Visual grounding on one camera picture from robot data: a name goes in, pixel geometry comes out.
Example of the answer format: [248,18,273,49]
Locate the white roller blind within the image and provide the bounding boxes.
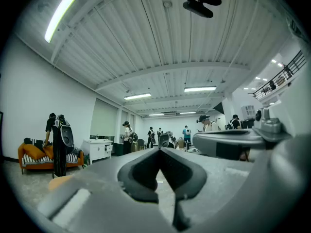
[89,98,119,137]

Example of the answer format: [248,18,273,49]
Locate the orange cushion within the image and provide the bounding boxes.
[22,143,47,161]

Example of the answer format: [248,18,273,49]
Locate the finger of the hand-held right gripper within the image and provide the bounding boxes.
[191,129,266,160]

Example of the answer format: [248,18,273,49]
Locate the white glass-door cupboard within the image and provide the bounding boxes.
[241,104,257,120]

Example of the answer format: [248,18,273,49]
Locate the grey backpack device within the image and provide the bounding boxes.
[157,131,176,149]

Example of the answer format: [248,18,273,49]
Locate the black balcony railing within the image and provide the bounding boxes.
[252,49,308,100]

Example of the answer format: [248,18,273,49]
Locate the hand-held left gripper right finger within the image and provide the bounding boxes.
[159,132,311,233]

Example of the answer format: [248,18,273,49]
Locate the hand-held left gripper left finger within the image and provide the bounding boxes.
[37,147,175,233]

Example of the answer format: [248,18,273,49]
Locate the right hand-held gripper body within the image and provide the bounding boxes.
[252,107,292,143]

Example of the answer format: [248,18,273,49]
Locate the white cabinet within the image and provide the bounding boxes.
[81,138,114,166]

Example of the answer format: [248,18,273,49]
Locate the black head-worn camera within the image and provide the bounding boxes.
[176,0,223,19]

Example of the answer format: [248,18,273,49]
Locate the orange sofa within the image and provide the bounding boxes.
[17,138,85,176]

